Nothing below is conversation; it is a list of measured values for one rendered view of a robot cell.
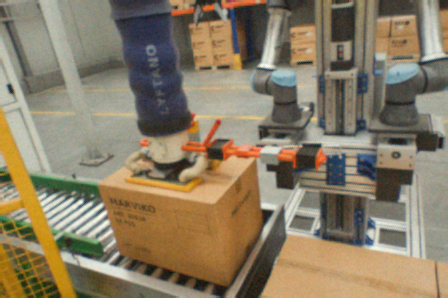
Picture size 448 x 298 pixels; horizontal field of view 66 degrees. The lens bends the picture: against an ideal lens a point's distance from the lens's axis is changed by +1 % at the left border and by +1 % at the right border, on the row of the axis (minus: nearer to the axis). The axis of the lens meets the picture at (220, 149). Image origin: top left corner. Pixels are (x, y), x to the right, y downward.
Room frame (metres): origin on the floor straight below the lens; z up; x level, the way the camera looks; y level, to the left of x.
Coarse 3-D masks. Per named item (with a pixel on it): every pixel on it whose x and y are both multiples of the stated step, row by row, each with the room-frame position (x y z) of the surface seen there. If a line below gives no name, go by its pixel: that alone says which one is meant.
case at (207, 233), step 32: (256, 160) 1.39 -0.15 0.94; (128, 192) 1.27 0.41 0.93; (160, 192) 1.20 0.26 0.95; (192, 192) 1.16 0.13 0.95; (224, 192) 1.12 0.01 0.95; (256, 192) 1.36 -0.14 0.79; (128, 224) 1.30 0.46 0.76; (160, 224) 1.20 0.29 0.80; (192, 224) 1.11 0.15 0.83; (224, 224) 1.09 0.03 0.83; (256, 224) 1.33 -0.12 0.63; (128, 256) 1.33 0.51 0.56; (160, 256) 1.22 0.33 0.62; (192, 256) 1.13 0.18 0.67; (224, 256) 1.06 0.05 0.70
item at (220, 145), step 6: (216, 138) 1.29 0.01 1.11; (222, 138) 1.28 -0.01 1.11; (210, 144) 1.25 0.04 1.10; (216, 144) 1.25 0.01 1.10; (222, 144) 1.24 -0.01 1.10; (228, 144) 1.21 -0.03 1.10; (210, 150) 1.21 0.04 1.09; (216, 150) 1.19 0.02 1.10; (222, 150) 1.19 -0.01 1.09; (210, 156) 1.21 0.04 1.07; (216, 156) 1.19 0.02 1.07; (222, 156) 1.18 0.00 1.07; (228, 156) 1.20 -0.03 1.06
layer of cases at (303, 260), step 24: (288, 240) 1.29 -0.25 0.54; (312, 240) 1.27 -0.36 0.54; (288, 264) 1.14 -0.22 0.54; (312, 264) 1.12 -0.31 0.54; (336, 264) 1.10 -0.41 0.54; (360, 264) 1.08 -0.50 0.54; (384, 264) 1.06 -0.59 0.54; (408, 264) 1.05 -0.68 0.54; (432, 264) 1.03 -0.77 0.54; (264, 288) 1.03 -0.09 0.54; (288, 288) 1.01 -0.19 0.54; (312, 288) 0.99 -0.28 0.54; (336, 288) 0.98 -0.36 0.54; (360, 288) 0.96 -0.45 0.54; (384, 288) 0.95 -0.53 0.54; (408, 288) 0.93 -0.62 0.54; (432, 288) 0.92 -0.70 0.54
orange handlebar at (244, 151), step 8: (144, 144) 1.41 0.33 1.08; (192, 144) 1.32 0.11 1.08; (200, 144) 1.30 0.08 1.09; (232, 152) 1.18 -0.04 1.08; (240, 152) 1.16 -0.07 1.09; (248, 152) 1.15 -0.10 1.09; (256, 152) 1.13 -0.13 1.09; (288, 152) 1.10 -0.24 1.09; (288, 160) 1.06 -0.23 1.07; (296, 160) 1.05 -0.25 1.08; (320, 160) 1.01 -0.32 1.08
